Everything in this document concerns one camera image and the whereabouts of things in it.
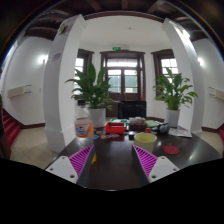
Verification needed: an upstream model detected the printed magazine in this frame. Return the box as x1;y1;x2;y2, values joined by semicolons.
168;127;193;139

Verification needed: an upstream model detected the brown tray of small cups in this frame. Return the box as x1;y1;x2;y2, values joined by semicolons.
128;116;148;132

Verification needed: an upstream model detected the dark wooden glazed double door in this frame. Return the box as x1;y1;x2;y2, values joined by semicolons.
99;50;147;118

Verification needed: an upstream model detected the dark wooden stair post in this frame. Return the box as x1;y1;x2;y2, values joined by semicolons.
0;96;11;159

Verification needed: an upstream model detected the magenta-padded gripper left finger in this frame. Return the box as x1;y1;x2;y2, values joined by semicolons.
45;144;98;185

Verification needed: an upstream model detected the flat round red coaster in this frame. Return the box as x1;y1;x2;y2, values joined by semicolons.
163;144;180;156

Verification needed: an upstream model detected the red plastic box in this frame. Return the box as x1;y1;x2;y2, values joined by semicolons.
104;121;127;135

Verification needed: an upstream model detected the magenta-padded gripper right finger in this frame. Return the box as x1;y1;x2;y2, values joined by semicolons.
131;144;180;184

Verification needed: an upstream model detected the clear orange-label drink bottle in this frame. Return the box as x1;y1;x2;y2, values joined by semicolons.
74;99;95;139

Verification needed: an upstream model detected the red carpeted staircase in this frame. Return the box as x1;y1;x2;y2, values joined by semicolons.
218;126;224;144
1;109;22;148

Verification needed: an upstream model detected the green flat pad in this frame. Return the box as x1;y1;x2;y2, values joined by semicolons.
145;119;160;129

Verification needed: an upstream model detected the leafy plant in white pot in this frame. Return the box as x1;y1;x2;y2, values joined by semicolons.
153;67;199;129
65;63;116;129

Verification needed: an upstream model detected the dark-framed window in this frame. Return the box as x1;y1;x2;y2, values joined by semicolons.
74;48;95;98
151;48;179;98

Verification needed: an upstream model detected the pale yellow cup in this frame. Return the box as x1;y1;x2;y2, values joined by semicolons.
133;132;158;154

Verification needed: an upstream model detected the black chair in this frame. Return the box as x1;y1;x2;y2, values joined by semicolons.
117;99;148;120

